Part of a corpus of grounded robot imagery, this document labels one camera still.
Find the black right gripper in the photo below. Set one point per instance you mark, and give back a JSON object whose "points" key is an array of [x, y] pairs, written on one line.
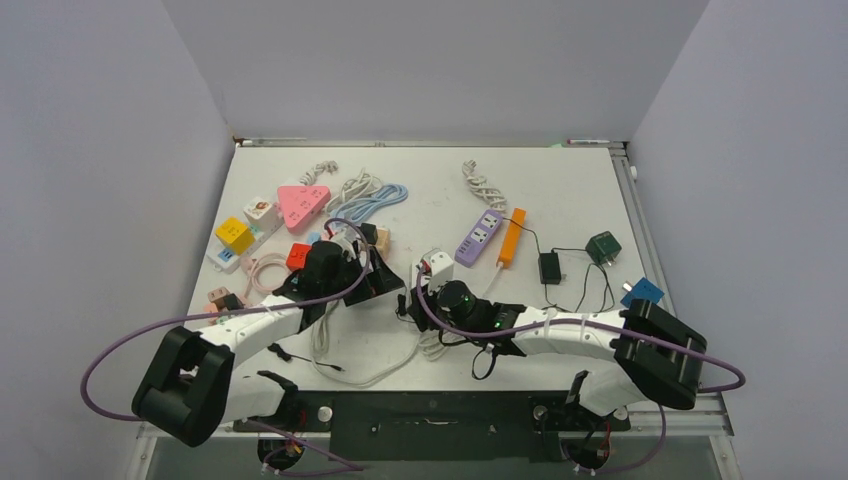
{"points": [[425, 324]]}

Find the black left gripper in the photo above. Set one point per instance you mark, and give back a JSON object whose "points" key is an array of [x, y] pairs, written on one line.
{"points": [[380, 281]]}

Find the black plug adapter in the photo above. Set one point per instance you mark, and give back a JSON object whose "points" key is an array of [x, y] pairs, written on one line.
{"points": [[403, 306]]}

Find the purple USB power strip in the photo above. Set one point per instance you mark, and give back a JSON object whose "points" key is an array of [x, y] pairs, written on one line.
{"points": [[472, 246]]}

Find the orange power strip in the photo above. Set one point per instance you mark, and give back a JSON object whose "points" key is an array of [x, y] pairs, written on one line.
{"points": [[512, 237]]}

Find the black power adapter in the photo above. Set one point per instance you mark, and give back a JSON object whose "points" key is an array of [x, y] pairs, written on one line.
{"points": [[550, 272]]}

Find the green cube socket adapter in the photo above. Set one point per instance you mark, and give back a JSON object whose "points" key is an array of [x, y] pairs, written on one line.
{"points": [[603, 248]]}

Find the blue cube socket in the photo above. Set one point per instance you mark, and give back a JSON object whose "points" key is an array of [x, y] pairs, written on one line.
{"points": [[643, 289]]}

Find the white USB power strip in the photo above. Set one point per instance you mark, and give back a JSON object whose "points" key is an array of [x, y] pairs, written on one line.
{"points": [[415, 278]]}

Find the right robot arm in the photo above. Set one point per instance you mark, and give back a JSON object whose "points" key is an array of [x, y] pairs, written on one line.
{"points": [[648, 354]]}

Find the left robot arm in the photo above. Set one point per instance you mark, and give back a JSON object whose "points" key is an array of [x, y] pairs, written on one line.
{"points": [[192, 386]]}

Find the red cube socket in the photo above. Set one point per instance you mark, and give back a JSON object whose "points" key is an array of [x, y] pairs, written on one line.
{"points": [[296, 258]]}

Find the beige cube socket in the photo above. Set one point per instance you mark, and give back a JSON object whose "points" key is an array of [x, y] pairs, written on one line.
{"points": [[383, 242]]}

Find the white picture cube socket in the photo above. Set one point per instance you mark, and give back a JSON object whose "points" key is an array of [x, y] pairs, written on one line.
{"points": [[262, 214]]}

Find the yellow cube socket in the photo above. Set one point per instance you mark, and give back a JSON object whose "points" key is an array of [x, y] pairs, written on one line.
{"points": [[235, 235]]}

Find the pink round socket base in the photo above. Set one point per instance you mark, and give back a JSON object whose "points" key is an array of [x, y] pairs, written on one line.
{"points": [[221, 300]]}

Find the pink triangular power strip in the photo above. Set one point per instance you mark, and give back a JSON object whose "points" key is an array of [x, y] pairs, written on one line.
{"points": [[299, 205]]}

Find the white flat power strip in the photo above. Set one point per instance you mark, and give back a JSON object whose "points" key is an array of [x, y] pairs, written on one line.
{"points": [[224, 260]]}

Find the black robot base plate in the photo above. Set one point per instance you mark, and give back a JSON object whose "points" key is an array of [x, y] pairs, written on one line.
{"points": [[441, 425]]}

